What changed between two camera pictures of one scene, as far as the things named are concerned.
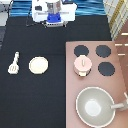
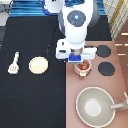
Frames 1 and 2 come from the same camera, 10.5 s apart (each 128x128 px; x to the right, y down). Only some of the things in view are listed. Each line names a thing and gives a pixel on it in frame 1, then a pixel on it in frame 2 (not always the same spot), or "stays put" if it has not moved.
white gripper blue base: (53, 15) to (73, 55)
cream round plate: (38, 65) stays put
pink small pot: (82, 65) stays put
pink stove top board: (93, 64) stays put
